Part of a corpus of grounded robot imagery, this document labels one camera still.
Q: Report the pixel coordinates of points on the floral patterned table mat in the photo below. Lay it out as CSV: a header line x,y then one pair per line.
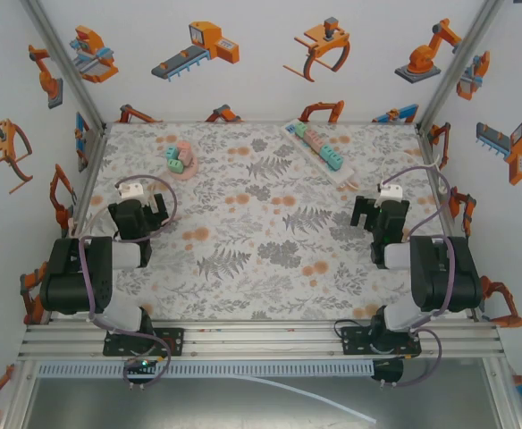
x,y
261,277

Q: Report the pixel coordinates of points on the aluminium corner post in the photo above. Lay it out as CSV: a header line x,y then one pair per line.
x,y
64,58
462,58

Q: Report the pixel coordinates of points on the white power strip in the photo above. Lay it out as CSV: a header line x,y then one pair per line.
x,y
347,177

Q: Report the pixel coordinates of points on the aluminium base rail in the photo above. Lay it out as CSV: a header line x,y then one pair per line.
x,y
261,339

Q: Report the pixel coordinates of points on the round pink socket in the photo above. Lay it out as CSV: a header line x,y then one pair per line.
x,y
187,173

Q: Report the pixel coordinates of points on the aluminium side rail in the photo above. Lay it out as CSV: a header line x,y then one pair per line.
x,y
426,147
84,201

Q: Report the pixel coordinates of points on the black controller board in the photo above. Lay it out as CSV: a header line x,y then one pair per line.
x,y
136,367
390,368

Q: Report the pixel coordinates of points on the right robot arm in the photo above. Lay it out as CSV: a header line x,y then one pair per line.
x,y
444,277

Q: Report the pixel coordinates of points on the grey metal panel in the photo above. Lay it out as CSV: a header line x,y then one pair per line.
x,y
154,406

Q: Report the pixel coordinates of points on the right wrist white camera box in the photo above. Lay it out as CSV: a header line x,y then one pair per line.
x,y
389,192

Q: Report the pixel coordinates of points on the aluminium frame leg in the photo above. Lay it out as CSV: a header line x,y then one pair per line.
x,y
19,393
504,393

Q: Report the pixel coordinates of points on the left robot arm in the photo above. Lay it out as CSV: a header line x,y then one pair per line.
x,y
69,277

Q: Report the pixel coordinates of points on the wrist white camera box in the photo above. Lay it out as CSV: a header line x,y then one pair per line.
x,y
389,192
130,190

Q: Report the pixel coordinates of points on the white plastic tube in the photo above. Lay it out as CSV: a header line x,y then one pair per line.
x,y
314,397

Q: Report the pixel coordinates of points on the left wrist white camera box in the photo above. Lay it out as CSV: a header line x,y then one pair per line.
x,y
130,190

